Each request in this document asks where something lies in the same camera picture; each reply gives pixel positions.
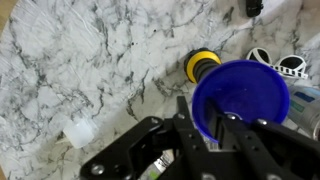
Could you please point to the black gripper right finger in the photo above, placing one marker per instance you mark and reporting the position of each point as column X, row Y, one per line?
column 266, row 150

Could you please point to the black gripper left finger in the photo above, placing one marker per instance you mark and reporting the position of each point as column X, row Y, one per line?
column 140, row 150

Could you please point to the black and yellow torch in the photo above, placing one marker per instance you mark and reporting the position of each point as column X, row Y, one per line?
column 200, row 63

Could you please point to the squeeze bottle green band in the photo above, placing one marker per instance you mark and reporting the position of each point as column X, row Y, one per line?
column 160, row 165

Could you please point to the small white cup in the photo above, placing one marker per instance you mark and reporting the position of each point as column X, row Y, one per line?
column 78, row 133

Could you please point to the black white striped object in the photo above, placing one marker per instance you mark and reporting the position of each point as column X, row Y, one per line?
column 290, row 65

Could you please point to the small black remote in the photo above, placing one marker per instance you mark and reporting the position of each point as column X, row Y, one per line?
column 254, row 7

